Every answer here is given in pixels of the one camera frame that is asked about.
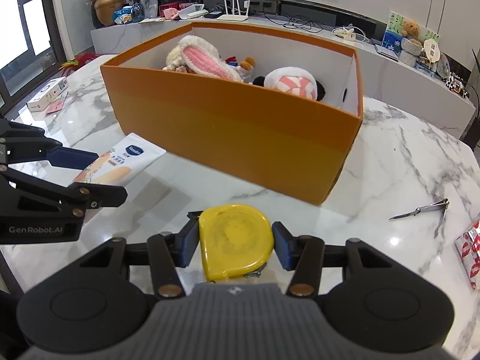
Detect white tv console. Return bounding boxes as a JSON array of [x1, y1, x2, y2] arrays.
[[90, 20, 476, 138]]

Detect red feather duster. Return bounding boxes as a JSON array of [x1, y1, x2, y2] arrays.
[[59, 53, 99, 77]]

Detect orange cardboard box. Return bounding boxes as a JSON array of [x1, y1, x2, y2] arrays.
[[101, 20, 363, 205]]

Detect white crochet bunny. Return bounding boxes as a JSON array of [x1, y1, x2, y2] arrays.
[[163, 35, 243, 82]]

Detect round paper fan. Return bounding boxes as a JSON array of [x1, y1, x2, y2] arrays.
[[423, 38, 441, 66]]

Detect pink striped white plush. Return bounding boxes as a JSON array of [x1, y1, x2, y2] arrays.
[[252, 67, 326, 102]]

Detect white power strip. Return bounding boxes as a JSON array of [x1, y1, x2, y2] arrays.
[[331, 26, 370, 42]]

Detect silver nail clipper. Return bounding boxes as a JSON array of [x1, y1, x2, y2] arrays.
[[390, 198, 450, 238]]

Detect small pink card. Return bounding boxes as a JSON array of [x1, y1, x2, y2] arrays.
[[45, 98, 65, 116]]

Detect white blue small box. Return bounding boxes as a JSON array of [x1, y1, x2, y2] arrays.
[[27, 76, 68, 112]]

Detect small brown teddy bear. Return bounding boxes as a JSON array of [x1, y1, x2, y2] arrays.
[[401, 19, 422, 47]]

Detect white wifi router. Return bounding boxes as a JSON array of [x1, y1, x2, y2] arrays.
[[217, 0, 251, 22]]

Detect white lotion tube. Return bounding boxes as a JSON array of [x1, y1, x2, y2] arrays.
[[73, 133, 167, 186]]

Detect potted green plant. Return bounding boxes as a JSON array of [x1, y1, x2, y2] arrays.
[[460, 50, 480, 151]]

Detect bronze round vase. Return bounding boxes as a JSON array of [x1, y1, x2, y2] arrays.
[[94, 0, 125, 26]]

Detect brown plush keychain doll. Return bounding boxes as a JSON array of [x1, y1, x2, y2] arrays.
[[225, 56, 256, 83]]

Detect yellow tape measure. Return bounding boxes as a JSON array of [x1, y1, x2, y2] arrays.
[[199, 204, 274, 282]]

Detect red silver foil packet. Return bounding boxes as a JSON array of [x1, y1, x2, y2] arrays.
[[455, 216, 480, 290]]

